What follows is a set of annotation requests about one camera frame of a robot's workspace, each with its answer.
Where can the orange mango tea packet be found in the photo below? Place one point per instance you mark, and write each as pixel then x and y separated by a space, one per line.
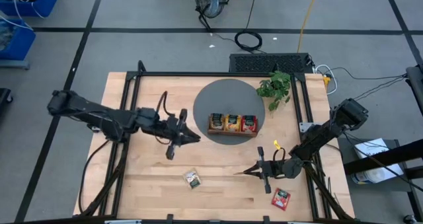
pixel 233 122

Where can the green potted artificial plant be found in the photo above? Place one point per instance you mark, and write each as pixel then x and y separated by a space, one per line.
pixel 276 85

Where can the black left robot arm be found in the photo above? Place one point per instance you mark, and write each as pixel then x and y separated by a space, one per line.
pixel 92 115

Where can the grey padded chair part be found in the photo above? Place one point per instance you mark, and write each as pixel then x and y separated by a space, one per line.
pixel 415 85

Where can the black equipment cart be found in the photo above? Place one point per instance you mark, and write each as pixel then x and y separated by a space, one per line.
pixel 383 158

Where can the black computer case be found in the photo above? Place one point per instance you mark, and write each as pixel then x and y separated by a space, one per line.
pixel 267 63

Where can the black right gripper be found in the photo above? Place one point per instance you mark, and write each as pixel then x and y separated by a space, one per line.
pixel 269 168

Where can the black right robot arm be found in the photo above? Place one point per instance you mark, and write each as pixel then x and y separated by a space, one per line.
pixel 324 134

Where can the blue storage bin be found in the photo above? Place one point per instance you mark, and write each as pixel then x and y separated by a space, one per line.
pixel 16 42
pixel 39 2

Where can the grey power strip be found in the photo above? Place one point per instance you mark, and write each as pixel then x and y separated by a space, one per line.
pixel 94 129

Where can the grey cart base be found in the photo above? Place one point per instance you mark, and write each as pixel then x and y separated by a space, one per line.
pixel 13 65

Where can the black aluminium table frame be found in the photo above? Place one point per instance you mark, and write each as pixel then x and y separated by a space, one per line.
pixel 198 74

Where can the wooden three-compartment tray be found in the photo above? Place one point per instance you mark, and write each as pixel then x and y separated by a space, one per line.
pixel 231 133

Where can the grey metal mounting plate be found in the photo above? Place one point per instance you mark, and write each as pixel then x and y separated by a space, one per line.
pixel 304 126

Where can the black floor fan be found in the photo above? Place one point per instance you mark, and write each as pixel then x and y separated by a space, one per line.
pixel 211 1

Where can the round grey woven mat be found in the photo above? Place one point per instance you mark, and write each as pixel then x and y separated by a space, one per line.
pixel 228 95

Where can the red strawberry tea packet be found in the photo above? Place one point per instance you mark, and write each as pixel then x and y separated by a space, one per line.
pixel 249 123
pixel 281 199

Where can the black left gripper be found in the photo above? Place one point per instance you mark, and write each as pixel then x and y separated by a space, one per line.
pixel 173 128

